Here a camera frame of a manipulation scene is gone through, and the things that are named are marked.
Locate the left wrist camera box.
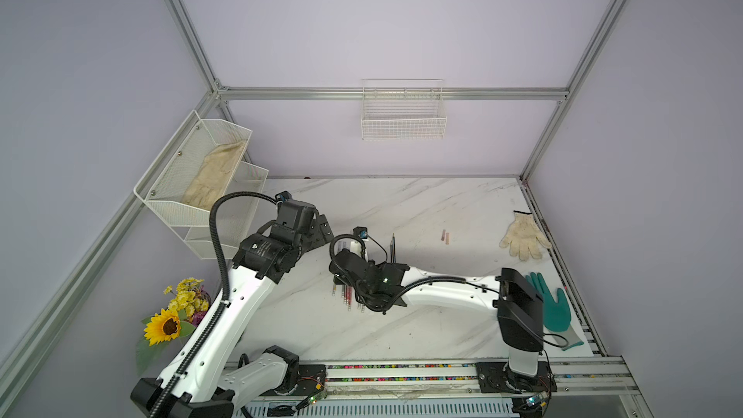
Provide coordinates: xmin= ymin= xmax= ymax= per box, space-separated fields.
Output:
xmin=275 ymin=191 xmax=293 ymax=203

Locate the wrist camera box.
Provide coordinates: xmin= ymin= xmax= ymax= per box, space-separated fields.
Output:
xmin=348 ymin=226 xmax=369 ymax=260
xmin=275 ymin=191 xmax=293 ymax=203

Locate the white mesh wall shelf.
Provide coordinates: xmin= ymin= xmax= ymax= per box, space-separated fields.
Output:
xmin=184 ymin=162 xmax=269 ymax=260
xmin=134 ymin=111 xmax=252 ymax=228

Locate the white mesh wall shelf lower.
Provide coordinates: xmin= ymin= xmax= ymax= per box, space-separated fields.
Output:
xmin=184 ymin=162 xmax=269 ymax=260

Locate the white wire wall basket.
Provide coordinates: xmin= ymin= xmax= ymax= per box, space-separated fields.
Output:
xmin=361 ymin=79 xmax=448 ymax=141

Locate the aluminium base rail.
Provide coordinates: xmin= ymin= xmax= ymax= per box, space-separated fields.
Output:
xmin=234 ymin=354 xmax=653 ymax=417

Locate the cream glove in shelf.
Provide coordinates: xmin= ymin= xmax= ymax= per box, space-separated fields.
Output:
xmin=182 ymin=141 xmax=247 ymax=210

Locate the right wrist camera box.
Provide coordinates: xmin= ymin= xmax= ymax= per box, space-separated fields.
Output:
xmin=348 ymin=226 xmax=369 ymax=260

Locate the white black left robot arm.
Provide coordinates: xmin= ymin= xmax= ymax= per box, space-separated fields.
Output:
xmin=131 ymin=192 xmax=333 ymax=417

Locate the artificial sunflower bouquet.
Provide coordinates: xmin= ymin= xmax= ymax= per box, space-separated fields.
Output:
xmin=135 ymin=278 xmax=212 ymax=375

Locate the aluminium frame profile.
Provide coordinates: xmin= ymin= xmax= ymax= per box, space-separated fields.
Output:
xmin=0 ymin=0 xmax=657 ymax=384

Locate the cream knitted work glove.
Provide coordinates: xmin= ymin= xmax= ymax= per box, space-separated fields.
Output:
xmin=499 ymin=211 xmax=553 ymax=261

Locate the green rubber work glove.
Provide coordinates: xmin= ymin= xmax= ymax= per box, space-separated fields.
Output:
xmin=526 ymin=272 xmax=584 ymax=351

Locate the white mesh wall shelf upper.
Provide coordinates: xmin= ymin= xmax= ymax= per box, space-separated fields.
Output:
xmin=134 ymin=111 xmax=252 ymax=228

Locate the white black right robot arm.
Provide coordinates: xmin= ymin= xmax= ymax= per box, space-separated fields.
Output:
xmin=329 ymin=250 xmax=548 ymax=392

